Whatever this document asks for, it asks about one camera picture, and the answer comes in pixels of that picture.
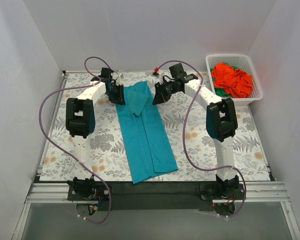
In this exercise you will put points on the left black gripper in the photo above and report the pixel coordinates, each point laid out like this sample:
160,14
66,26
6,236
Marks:
115,92

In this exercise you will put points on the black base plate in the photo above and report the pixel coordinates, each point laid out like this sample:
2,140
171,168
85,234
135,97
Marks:
162,195

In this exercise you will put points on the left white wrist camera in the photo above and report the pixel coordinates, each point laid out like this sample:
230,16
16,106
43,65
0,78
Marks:
117,76

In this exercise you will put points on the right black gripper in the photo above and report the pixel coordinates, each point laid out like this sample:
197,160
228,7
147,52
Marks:
163,90

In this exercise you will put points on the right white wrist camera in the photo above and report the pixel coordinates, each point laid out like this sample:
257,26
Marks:
160,75

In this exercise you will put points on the teal t shirt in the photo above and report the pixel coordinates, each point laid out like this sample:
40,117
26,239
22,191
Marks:
148,150

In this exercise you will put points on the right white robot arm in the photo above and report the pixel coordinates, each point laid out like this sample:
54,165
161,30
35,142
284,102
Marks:
221,124

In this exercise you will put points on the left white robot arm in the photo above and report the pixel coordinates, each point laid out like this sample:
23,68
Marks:
80,121

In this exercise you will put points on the white plastic basket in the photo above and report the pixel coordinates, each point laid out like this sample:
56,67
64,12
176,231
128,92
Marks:
243,62

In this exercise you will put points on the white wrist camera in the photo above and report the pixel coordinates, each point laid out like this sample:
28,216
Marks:
160,75
117,76

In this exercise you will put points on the orange t shirt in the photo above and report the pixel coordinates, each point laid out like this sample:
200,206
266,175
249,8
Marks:
246,83

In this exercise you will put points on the aluminium frame rail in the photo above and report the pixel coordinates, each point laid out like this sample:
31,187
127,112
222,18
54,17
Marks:
264,213

